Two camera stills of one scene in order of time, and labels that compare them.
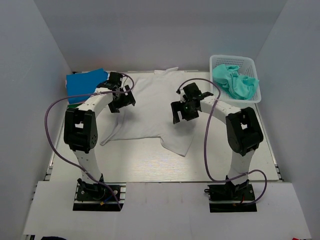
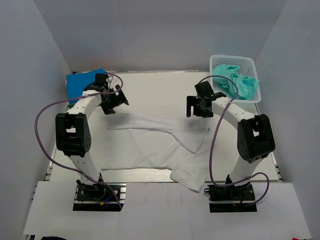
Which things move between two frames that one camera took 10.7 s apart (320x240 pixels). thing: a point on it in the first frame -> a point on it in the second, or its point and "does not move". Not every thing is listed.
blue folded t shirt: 84,83 does not move
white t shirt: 151,115 -> 142,141
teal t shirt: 241,87 does not move
